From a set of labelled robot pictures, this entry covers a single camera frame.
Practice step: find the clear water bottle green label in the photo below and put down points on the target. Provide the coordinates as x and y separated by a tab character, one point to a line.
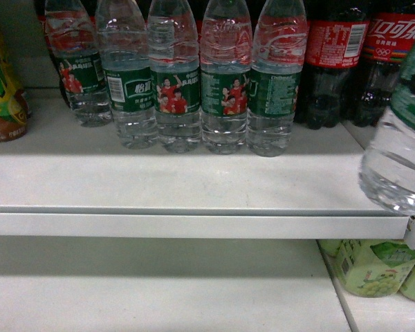
278	54
174	61
72	37
225	51
122	41
387	170

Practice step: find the white metal shelf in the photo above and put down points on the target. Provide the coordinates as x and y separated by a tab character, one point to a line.
61	179

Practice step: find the dark cola bottle red label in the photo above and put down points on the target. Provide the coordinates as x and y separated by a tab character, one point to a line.
336	32
389	39

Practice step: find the yellow lemon tea bottle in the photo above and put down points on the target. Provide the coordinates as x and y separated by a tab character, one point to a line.
13	102

